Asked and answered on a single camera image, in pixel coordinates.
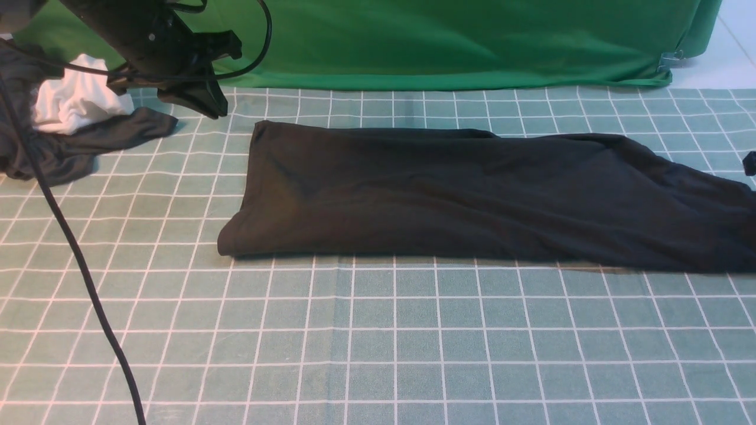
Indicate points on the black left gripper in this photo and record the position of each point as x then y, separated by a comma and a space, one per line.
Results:
162, 51

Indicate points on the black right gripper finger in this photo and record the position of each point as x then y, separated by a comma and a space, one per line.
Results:
749, 164

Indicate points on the dark gray long-sleeve shirt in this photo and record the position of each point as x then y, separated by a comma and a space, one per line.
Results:
464, 193

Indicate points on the green backdrop cloth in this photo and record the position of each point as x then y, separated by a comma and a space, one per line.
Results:
477, 45

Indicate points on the silver binder clip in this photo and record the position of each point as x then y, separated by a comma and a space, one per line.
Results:
671, 60

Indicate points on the crumpled white garment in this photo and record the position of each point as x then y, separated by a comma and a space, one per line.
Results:
76, 100

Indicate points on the crumpled dark gray garment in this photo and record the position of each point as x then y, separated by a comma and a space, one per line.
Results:
65, 158

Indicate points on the green checkered tablecloth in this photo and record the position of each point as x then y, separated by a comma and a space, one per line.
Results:
344, 340

